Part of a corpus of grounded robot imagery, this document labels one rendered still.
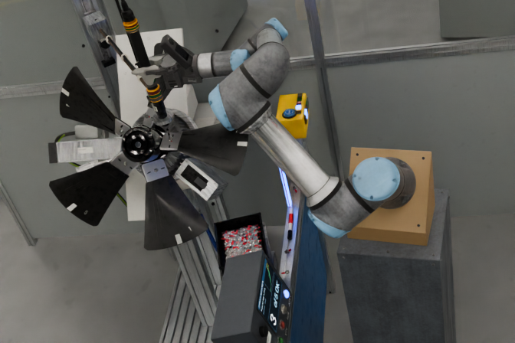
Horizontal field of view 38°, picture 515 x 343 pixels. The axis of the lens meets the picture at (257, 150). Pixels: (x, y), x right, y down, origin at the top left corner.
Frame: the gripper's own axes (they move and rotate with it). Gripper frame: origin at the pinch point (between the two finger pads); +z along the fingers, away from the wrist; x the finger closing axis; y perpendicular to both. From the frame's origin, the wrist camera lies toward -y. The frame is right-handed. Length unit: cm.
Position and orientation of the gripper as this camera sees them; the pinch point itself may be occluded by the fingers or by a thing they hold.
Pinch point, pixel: (136, 66)
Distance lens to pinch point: 235.7
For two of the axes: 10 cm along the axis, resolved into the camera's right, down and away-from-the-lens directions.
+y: 1.9, 7.6, 6.2
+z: -9.7, 0.7, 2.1
